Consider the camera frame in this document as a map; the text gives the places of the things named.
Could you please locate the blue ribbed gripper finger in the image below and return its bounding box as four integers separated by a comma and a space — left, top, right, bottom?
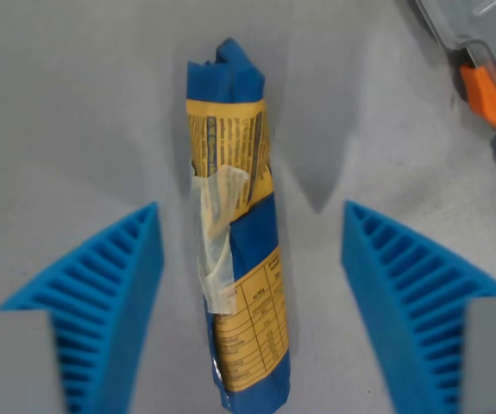
340, 198, 496, 414
0, 201, 164, 414

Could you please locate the blue bag with yellow label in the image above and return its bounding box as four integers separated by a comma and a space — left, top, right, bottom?
185, 37, 292, 411

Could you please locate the orange case latch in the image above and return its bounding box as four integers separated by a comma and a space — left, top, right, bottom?
459, 63, 496, 135

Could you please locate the grey plastic case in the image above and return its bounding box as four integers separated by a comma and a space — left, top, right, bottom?
406, 0, 496, 204

